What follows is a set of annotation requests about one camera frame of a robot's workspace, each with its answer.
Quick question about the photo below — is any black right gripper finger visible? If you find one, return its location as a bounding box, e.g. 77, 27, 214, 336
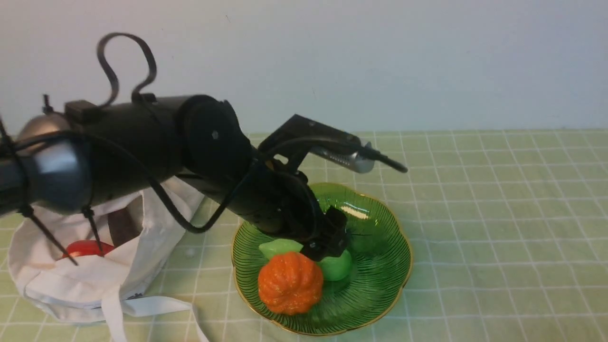
301, 235, 343, 262

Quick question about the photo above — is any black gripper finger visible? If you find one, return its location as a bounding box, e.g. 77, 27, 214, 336
325, 207, 348, 247

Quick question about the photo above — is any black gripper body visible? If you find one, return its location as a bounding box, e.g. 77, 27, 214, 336
223, 166, 324, 240

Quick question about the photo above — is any orange toy pumpkin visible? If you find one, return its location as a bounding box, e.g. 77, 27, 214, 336
258, 252, 324, 315

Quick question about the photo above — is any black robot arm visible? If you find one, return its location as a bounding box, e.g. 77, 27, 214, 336
1, 95, 347, 261

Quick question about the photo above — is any white cloth tote bag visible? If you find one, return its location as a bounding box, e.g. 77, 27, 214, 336
7, 188, 196, 342

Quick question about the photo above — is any green toy cucumber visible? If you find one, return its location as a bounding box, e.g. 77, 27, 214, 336
258, 239, 352, 281

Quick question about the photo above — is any green glass ribbed plate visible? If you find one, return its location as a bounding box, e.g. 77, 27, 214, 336
232, 182, 413, 336

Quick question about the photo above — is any green checkered tablecloth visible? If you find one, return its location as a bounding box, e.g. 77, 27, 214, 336
1, 130, 608, 342

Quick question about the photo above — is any red toy tomato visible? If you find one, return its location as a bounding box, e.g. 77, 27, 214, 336
62, 240, 115, 258

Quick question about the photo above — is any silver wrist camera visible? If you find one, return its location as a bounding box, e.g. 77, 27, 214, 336
310, 146, 375, 174

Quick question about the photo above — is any black cable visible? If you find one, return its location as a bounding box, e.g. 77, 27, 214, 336
0, 32, 409, 266

